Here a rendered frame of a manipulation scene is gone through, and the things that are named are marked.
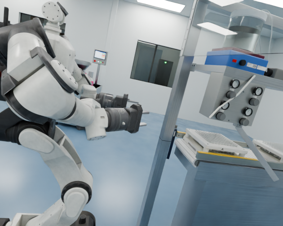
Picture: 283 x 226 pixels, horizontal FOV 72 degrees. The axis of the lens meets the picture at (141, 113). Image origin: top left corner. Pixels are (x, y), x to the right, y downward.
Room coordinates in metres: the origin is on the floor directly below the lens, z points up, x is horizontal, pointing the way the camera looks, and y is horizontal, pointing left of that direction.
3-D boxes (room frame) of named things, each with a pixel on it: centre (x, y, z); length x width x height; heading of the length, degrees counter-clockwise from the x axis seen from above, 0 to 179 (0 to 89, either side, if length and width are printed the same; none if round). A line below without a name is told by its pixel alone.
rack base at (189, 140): (1.05, -0.43, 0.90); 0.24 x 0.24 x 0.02; 14
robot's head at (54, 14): (0.82, 0.43, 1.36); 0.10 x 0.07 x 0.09; 14
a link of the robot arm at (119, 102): (1.02, 0.15, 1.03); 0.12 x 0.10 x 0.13; 96
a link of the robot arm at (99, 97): (1.00, 0.26, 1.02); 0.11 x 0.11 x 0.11; 6
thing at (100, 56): (3.56, 0.94, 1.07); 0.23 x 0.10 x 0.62; 94
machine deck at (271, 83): (1.09, -0.55, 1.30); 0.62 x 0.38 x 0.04; 104
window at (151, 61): (6.05, -0.09, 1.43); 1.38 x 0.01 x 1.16; 94
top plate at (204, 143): (1.05, -0.43, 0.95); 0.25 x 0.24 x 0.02; 14
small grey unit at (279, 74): (1.04, -0.61, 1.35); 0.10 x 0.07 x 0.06; 104
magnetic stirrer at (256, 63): (1.00, -0.39, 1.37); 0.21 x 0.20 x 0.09; 14
